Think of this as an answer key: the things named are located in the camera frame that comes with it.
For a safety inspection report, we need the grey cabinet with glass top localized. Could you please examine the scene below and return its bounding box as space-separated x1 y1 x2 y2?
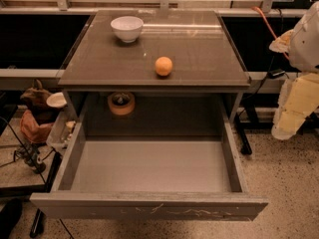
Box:
59 11 249 137

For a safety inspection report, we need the white ceramic bowl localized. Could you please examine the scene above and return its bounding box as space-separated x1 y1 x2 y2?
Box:
111 16 144 43

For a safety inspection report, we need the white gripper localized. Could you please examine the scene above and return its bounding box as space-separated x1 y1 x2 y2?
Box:
269 2 319 140

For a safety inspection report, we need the black clamp tool on floor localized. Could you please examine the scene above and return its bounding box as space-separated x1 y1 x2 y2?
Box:
14 143 46 174

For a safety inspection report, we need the orange cable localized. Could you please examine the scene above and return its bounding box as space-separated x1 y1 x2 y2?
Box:
251 5 291 62

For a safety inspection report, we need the orange tape roll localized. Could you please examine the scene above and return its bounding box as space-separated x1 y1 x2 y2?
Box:
108 92 136 116

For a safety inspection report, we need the orange fruit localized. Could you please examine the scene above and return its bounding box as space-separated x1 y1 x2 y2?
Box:
156 57 173 77

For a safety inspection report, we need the clear plastic bin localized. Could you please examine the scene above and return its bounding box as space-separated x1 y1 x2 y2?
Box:
46 112 76 152

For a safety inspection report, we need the open grey top drawer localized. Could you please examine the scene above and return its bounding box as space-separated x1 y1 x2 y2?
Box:
29 98 269 222

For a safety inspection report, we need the black power adapter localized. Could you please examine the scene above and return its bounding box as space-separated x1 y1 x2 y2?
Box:
267 69 285 79

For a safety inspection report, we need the small white dish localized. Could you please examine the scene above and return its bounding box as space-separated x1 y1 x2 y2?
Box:
47 92 67 109

